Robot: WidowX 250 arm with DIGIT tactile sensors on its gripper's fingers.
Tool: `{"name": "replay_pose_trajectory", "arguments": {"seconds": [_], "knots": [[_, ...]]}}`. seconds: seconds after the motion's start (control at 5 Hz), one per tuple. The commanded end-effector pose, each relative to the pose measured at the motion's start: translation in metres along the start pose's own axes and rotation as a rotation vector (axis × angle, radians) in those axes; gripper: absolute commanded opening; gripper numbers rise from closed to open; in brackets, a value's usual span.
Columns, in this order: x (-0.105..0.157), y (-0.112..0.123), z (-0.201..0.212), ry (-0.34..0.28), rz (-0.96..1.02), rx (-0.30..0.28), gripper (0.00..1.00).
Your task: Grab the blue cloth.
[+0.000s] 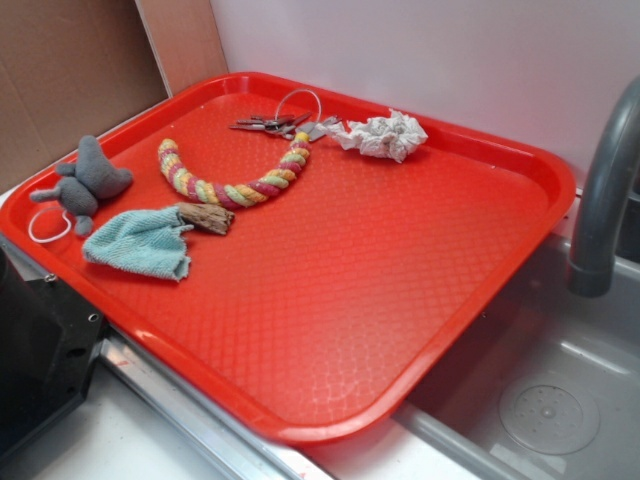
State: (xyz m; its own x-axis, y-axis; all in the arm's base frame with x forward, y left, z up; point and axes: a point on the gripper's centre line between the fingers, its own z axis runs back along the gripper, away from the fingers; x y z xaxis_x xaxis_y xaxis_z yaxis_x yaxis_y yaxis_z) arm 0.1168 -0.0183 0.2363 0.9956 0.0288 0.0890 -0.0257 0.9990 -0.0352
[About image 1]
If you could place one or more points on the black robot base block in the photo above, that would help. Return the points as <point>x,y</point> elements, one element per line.
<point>50,339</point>

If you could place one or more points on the light blue cloth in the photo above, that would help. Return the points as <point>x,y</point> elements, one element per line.
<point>144,242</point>

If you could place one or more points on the red plastic tray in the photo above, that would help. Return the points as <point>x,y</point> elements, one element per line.
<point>322,308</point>

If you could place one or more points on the brown wood piece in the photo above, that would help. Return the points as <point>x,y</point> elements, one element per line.
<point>210,218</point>

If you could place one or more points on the crumpled white paper towel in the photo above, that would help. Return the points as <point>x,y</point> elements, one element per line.
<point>394,137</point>

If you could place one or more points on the grey plush elephant toy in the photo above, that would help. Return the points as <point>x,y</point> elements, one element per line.
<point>85,183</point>

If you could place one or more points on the grey plastic sink basin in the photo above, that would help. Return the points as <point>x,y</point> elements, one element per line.
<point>534,325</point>

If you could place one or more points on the white elastic loop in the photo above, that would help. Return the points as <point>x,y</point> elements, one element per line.
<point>45,240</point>

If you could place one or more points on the round sink drain cover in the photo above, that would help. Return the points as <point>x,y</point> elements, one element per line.
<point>548,414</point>

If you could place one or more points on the brown cardboard panel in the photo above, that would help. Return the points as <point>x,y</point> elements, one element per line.
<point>70,68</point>

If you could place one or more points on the grey sink faucet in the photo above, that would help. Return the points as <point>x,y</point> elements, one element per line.
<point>607,223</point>

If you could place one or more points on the multicolour braided rope toy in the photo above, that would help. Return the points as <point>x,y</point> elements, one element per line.
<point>242,195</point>

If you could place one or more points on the metal key bunch with ring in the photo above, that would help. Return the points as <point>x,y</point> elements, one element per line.
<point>288,126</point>

